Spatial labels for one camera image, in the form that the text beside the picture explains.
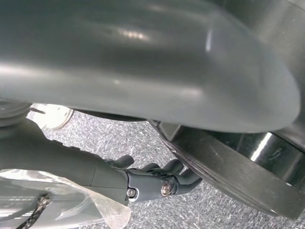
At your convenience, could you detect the grey robot body shell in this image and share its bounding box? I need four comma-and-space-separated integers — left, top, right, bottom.
212, 0, 305, 150

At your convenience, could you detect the ribbed grey right arm sleeve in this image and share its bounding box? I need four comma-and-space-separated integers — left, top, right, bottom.
0, 100, 32, 129

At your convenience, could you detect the clear plastic film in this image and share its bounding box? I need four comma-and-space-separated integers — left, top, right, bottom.
0, 168, 132, 229

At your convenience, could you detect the black braided cable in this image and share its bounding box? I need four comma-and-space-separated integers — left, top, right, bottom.
15, 193, 53, 229

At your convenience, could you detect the glossy black robot cylinder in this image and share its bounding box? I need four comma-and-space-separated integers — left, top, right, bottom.
207, 125, 305, 192

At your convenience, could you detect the chrome stanchion post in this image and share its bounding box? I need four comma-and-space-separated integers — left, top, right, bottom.
29, 103, 75, 131

